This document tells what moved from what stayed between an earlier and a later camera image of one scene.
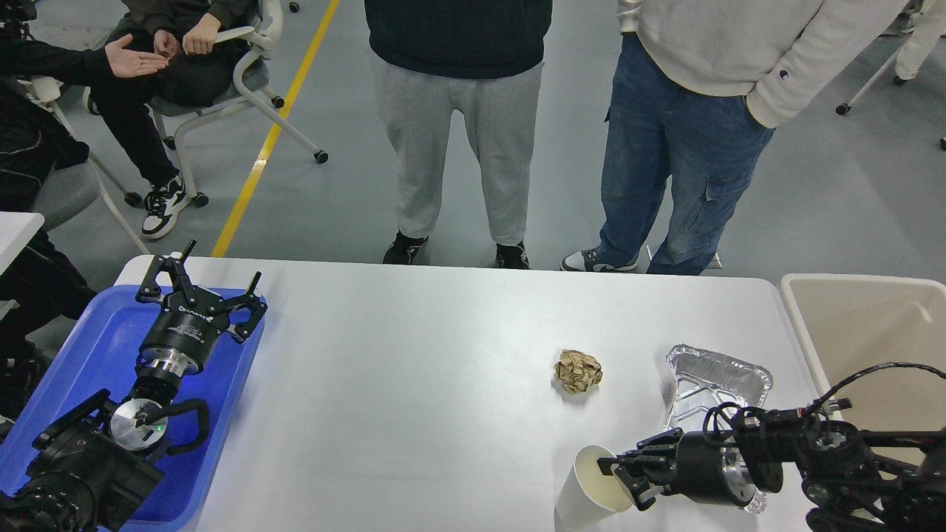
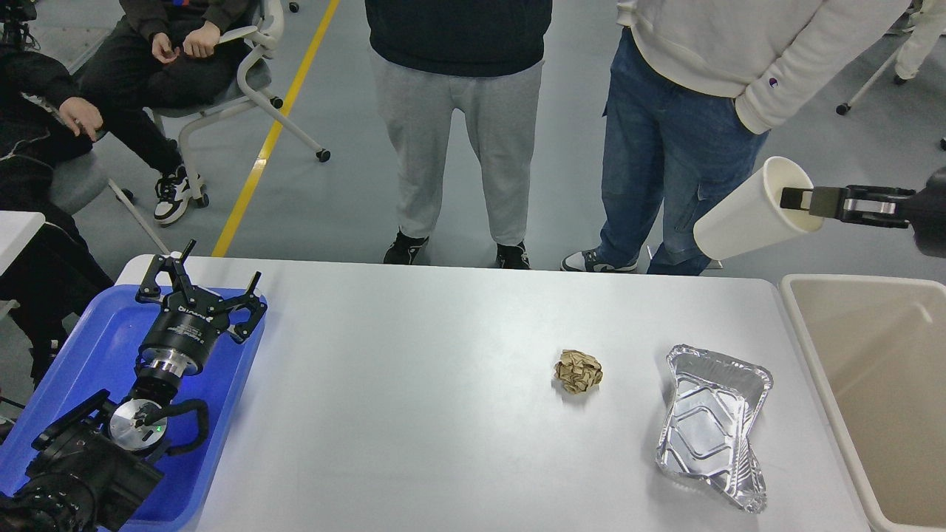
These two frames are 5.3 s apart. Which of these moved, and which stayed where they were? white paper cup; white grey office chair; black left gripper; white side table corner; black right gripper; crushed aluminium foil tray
Moved: white paper cup; black right gripper
Stayed: black left gripper; white side table corner; crushed aluminium foil tray; white grey office chair
